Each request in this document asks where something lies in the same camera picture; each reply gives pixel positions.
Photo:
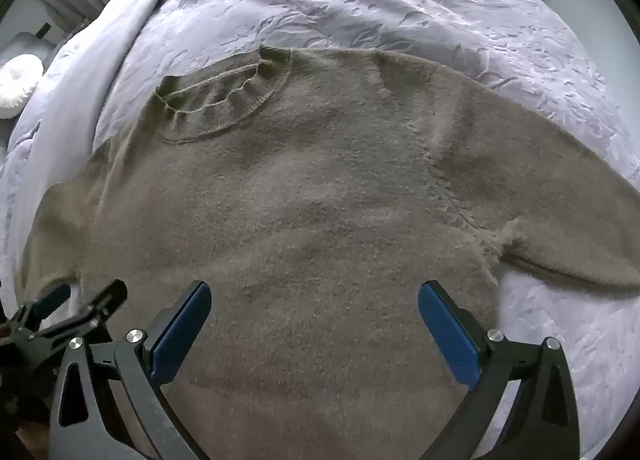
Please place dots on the white round cushion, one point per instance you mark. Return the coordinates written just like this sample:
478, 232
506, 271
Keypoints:
15, 85

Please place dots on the grey quilted pad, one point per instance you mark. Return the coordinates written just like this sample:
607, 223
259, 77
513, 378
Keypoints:
25, 44

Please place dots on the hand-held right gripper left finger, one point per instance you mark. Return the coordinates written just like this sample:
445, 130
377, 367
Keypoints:
180, 332

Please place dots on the grey embossed blanket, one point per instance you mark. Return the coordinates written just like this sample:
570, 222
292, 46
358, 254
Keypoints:
400, 5

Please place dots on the brown knit sweater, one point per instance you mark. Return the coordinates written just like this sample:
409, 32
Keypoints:
320, 215

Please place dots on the small black wall fitting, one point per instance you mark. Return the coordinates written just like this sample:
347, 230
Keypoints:
43, 29

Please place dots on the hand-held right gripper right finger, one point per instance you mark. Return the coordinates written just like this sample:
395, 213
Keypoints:
447, 335

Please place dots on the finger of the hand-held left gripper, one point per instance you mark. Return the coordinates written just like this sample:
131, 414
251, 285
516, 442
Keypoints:
102, 301
56, 296

